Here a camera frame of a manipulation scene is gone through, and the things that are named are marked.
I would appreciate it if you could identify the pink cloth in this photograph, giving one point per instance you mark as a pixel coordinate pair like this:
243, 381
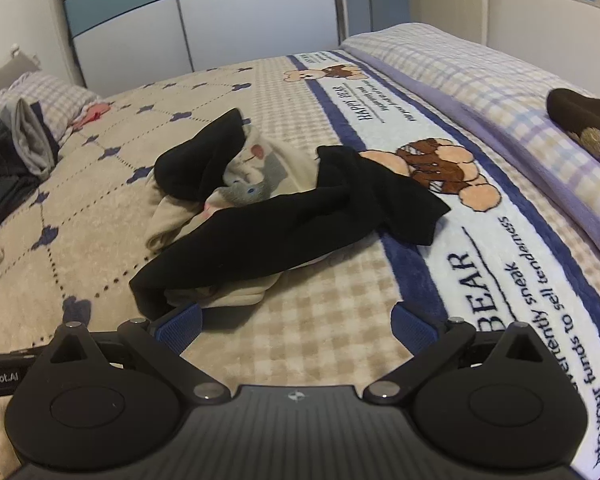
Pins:
92, 114

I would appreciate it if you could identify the plaid pillow right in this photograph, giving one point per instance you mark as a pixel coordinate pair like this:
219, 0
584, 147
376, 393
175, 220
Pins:
480, 75

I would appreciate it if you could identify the dark brown plush toy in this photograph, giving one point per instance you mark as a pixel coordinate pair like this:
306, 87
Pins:
580, 115

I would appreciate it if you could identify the white and teal wardrobe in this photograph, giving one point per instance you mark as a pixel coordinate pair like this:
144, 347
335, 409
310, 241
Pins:
230, 15

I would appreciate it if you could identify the beige and black sweatshirt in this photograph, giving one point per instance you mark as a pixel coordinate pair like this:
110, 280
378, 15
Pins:
290, 220

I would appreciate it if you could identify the grey headboard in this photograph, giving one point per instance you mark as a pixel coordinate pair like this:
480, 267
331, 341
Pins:
10, 72

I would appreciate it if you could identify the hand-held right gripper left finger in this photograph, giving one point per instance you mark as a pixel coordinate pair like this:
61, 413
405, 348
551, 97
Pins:
180, 324

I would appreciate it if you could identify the grey folded garment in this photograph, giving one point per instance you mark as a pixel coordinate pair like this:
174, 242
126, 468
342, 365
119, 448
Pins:
30, 140

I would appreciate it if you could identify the dark folded cloth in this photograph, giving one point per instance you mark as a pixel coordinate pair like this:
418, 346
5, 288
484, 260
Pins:
2, 200

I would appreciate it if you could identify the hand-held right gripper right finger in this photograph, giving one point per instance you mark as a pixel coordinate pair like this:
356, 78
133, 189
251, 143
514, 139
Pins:
412, 322

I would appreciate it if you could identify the printed bear blanket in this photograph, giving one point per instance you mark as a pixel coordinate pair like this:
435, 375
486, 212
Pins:
105, 200

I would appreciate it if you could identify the checked pillow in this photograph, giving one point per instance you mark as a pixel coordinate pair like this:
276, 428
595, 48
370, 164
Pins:
55, 95

